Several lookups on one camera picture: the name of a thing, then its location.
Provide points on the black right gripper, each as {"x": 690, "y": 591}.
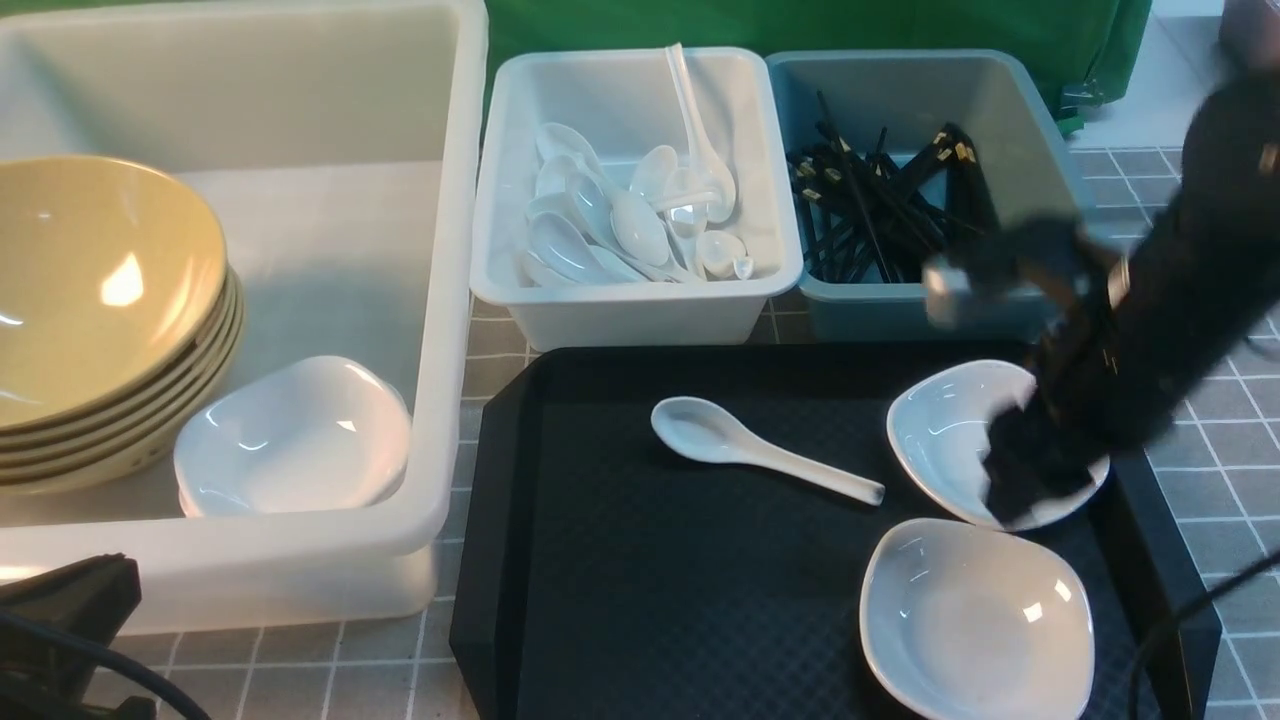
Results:
{"x": 1091, "y": 398}

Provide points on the white square dish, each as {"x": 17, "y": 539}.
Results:
{"x": 938, "y": 431}
{"x": 962, "y": 622}

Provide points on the white ceramic spoon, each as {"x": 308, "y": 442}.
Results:
{"x": 701, "y": 431}

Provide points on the yellow noodle bowl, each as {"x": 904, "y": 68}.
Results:
{"x": 109, "y": 268}

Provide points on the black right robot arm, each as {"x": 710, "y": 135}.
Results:
{"x": 1138, "y": 330}

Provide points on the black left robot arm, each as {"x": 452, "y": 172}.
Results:
{"x": 90, "y": 599}

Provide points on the stacked yellow bowl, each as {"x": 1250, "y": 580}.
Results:
{"x": 71, "y": 446}
{"x": 62, "y": 465}
{"x": 113, "y": 409}
{"x": 150, "y": 460}

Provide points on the stacked yellow bowl bottom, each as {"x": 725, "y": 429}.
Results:
{"x": 150, "y": 460}

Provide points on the stacked yellow bowl top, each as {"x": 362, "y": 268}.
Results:
{"x": 113, "y": 409}

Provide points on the pile of black chopsticks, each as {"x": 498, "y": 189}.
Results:
{"x": 868, "y": 218}

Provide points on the blue-grey plastic chopstick bin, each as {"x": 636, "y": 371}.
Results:
{"x": 913, "y": 93}

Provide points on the green cloth backdrop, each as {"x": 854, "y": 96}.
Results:
{"x": 1080, "y": 54}

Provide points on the small white spoon in bin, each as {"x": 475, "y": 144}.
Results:
{"x": 724, "y": 257}

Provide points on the long white spoon upright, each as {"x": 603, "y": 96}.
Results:
{"x": 704, "y": 158}

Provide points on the black plastic serving tray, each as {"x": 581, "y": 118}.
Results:
{"x": 604, "y": 576}

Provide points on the white plastic spoon bin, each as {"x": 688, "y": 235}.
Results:
{"x": 624, "y": 102}

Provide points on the white dish in tub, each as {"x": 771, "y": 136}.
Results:
{"x": 321, "y": 434}

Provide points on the large translucent white tub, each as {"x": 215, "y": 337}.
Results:
{"x": 337, "y": 141}

